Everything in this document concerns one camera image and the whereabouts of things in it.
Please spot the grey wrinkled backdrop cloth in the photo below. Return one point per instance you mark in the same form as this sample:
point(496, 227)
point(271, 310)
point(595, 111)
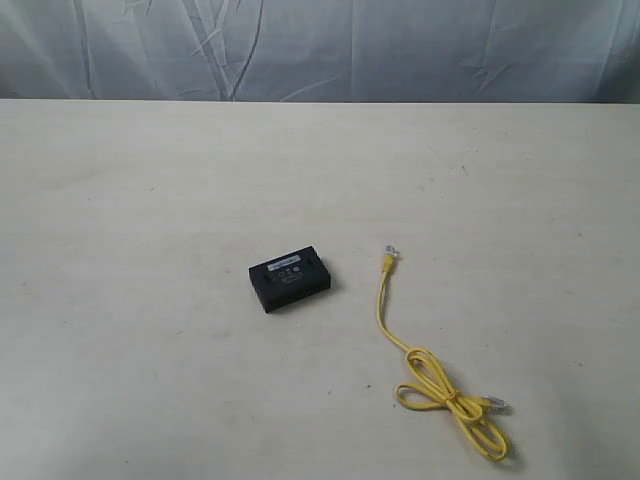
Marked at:
point(322, 51)

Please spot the black network switch box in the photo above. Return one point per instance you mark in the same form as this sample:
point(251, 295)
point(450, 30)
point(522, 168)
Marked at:
point(287, 279)

